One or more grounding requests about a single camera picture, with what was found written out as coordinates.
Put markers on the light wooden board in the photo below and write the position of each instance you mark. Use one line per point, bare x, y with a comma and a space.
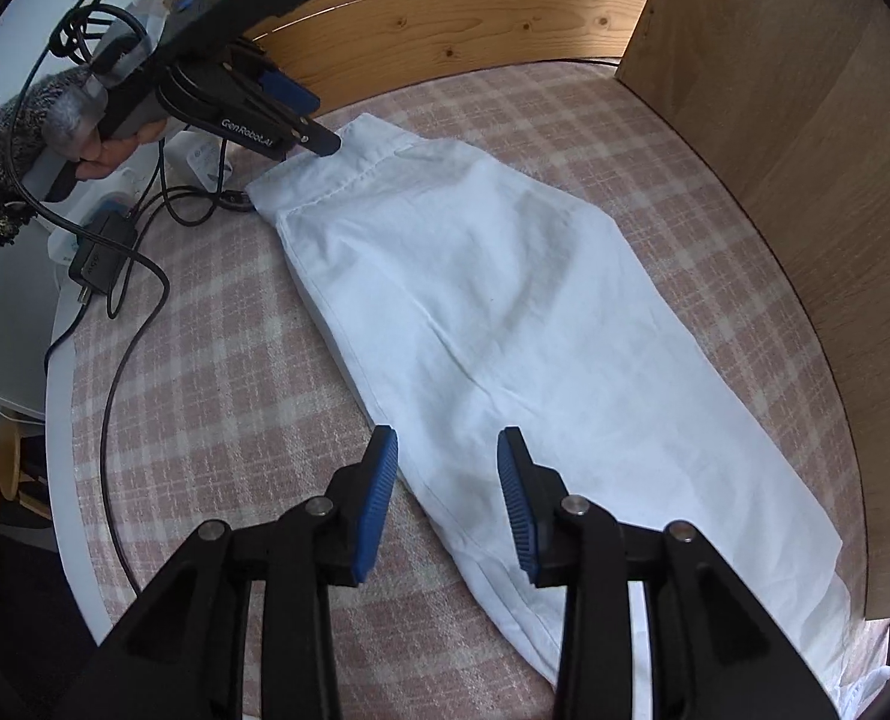
827, 127

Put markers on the black power adapter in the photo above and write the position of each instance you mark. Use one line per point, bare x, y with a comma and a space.
100, 255

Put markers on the pine plank board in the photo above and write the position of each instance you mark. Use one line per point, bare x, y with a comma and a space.
452, 22

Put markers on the white shirt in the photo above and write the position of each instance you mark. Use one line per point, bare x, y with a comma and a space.
527, 315

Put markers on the white power strip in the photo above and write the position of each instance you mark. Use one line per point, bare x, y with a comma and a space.
201, 161

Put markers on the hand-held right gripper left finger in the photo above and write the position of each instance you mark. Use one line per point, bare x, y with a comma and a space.
377, 502

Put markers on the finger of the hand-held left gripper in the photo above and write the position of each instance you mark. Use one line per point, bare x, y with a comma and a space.
314, 139
291, 95

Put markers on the wooden stool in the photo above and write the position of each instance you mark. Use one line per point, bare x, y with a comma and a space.
6, 465

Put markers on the person's left hand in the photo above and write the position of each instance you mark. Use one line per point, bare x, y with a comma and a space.
111, 157

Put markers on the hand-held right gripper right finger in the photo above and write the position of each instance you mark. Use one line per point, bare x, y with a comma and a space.
516, 510

